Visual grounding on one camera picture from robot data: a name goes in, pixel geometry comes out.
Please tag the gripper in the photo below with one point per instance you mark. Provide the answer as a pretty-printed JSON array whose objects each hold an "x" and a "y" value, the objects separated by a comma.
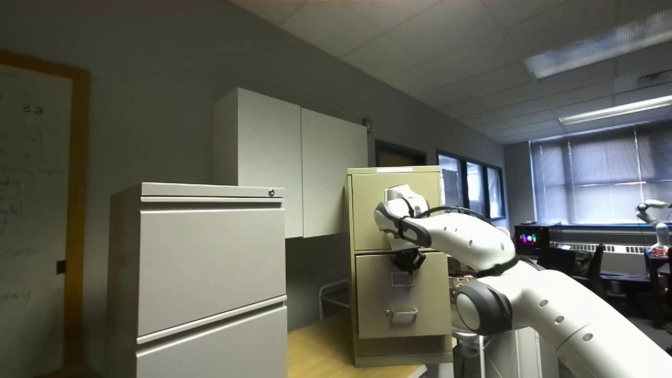
[{"x": 409, "y": 259}]

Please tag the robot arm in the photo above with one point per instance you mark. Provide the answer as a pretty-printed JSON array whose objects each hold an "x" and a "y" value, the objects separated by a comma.
[{"x": 546, "y": 310}]

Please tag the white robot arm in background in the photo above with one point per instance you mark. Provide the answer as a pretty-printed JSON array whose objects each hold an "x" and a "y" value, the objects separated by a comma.
[{"x": 659, "y": 226}]

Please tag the beige drawer with label holder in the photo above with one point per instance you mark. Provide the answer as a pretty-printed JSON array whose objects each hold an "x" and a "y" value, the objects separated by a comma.
[{"x": 378, "y": 294}]

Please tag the beige filing cabinet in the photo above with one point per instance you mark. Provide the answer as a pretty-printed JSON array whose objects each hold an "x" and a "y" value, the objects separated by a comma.
[{"x": 362, "y": 346}]

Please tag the grey filing cabinet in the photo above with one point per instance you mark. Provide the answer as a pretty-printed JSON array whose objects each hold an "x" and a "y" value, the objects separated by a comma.
[{"x": 210, "y": 262}]

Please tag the tall grey drawer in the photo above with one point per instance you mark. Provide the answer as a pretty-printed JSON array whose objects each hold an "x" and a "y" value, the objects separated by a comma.
[{"x": 210, "y": 262}]

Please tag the row of interior windows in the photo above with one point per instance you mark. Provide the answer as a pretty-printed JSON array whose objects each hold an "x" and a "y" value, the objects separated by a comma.
[{"x": 472, "y": 184}]

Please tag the dark door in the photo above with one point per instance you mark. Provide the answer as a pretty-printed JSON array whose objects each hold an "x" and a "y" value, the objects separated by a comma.
[{"x": 399, "y": 156}]

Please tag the monitor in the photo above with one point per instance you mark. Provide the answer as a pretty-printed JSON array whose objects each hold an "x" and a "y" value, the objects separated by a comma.
[{"x": 527, "y": 239}]

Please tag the fire alarm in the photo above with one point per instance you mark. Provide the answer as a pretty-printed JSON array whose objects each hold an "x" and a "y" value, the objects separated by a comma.
[{"x": 367, "y": 125}]

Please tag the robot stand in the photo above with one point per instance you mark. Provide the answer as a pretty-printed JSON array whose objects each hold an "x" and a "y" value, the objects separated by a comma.
[{"x": 520, "y": 354}]

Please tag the office chair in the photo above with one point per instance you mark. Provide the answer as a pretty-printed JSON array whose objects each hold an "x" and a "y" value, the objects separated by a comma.
[{"x": 588, "y": 268}]

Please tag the window with blinds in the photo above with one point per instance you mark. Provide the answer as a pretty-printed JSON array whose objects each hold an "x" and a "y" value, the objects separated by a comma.
[{"x": 598, "y": 173}]

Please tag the long ceiling light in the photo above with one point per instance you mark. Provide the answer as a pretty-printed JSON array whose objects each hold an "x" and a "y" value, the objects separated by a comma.
[{"x": 614, "y": 111}]

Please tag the ceiling light panel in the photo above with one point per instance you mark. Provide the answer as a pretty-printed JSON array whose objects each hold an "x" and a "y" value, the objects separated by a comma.
[{"x": 593, "y": 50}]

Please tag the white wall cabinet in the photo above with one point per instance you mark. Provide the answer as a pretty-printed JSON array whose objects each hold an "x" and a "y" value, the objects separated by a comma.
[{"x": 273, "y": 157}]

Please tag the wall switch plate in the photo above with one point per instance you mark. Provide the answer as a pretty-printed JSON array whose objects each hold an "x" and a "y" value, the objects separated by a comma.
[{"x": 61, "y": 266}]

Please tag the whiteboard with wooden frame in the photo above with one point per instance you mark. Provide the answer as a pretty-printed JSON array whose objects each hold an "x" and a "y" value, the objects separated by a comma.
[{"x": 31, "y": 210}]

